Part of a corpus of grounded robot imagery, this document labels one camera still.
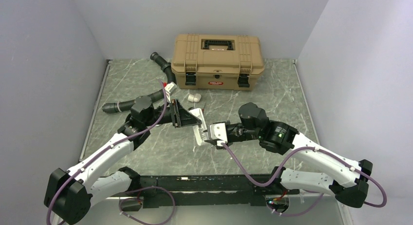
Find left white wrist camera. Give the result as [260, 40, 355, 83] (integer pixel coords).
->
[164, 82, 177, 94]

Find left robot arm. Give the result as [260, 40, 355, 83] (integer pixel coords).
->
[44, 96, 204, 225]

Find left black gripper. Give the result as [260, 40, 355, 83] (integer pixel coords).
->
[145, 98, 202, 128]

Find tan plastic toolbox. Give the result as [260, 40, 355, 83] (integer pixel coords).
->
[171, 34, 265, 91]

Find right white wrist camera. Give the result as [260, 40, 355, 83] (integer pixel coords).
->
[205, 123, 228, 150]

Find aluminium frame rail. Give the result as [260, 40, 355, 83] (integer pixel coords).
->
[59, 181, 344, 200]

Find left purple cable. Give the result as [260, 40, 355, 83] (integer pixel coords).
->
[46, 80, 176, 225]

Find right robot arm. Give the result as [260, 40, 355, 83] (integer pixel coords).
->
[223, 102, 373, 208]

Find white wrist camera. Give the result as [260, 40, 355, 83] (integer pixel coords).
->
[205, 123, 228, 150]
[164, 82, 177, 94]

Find white AC remote control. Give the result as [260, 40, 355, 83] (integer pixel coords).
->
[189, 108, 208, 146]

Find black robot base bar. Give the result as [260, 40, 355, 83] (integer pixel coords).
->
[116, 174, 300, 208]

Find black corrugated hose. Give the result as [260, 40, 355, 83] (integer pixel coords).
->
[102, 52, 177, 114]

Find white pipe elbow fitting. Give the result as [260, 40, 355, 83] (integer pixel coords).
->
[187, 94, 202, 103]

